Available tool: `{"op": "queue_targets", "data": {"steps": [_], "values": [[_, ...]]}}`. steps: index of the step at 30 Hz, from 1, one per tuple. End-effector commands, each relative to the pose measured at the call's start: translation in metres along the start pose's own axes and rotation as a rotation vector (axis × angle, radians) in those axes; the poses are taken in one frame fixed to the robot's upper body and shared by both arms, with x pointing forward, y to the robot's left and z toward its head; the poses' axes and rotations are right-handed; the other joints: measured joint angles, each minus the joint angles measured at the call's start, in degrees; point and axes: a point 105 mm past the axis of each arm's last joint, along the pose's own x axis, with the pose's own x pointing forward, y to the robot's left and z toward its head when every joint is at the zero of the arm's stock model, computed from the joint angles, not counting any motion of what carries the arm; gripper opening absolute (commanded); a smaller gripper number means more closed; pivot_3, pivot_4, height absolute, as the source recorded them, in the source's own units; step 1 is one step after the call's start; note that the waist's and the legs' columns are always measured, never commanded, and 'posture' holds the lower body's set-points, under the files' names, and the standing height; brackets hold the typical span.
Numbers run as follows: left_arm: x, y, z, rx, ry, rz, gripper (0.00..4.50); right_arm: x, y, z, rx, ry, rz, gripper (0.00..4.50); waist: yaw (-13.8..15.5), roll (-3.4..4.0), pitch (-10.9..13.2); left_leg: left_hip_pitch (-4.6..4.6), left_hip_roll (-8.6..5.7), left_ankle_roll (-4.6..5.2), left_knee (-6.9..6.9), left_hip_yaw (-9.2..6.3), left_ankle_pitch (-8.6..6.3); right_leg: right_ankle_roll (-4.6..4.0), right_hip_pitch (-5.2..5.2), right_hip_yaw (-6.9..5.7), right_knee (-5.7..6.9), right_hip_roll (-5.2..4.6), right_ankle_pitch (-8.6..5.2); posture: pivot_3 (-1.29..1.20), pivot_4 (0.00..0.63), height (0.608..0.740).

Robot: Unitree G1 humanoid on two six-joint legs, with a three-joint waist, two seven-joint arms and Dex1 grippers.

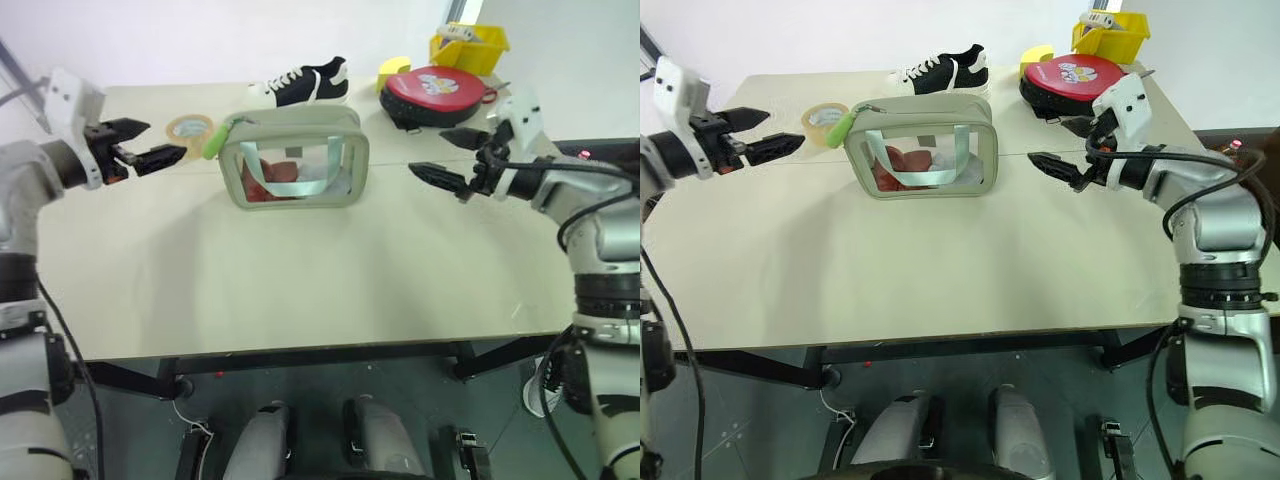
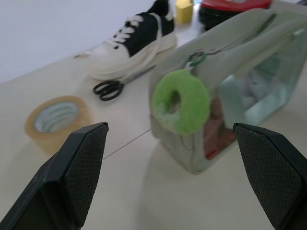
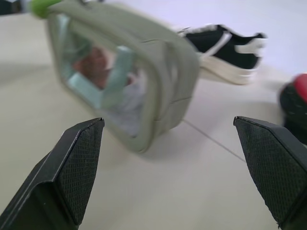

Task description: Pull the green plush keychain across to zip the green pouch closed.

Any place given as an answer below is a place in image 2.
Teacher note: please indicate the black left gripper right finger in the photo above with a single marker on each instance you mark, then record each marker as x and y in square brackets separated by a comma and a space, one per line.
[275, 172]

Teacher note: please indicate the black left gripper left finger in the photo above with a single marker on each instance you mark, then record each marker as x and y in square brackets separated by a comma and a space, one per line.
[72, 172]

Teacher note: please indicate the clear grey zipper pouch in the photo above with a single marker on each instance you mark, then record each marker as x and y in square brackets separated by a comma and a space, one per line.
[242, 60]

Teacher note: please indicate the tan packing tape roll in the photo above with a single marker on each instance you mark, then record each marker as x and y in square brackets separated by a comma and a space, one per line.
[54, 119]

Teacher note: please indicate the green carabiner clip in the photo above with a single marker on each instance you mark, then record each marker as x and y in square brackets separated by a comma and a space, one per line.
[197, 59]

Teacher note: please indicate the black and white sneaker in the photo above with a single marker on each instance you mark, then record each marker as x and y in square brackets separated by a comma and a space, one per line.
[141, 45]

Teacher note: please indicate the black basket with red lid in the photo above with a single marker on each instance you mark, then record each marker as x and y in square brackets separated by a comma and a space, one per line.
[220, 12]

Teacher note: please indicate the yellow box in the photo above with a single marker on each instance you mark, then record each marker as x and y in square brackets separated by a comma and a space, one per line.
[184, 10]

